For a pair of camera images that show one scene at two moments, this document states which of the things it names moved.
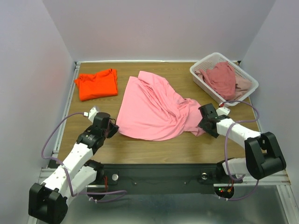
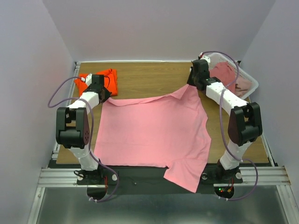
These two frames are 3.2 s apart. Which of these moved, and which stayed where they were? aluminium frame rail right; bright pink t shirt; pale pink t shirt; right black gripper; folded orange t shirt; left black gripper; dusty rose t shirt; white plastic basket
Moved: right black gripper; left black gripper; bright pink t shirt
Stayed: pale pink t shirt; white plastic basket; aluminium frame rail right; dusty rose t shirt; folded orange t shirt
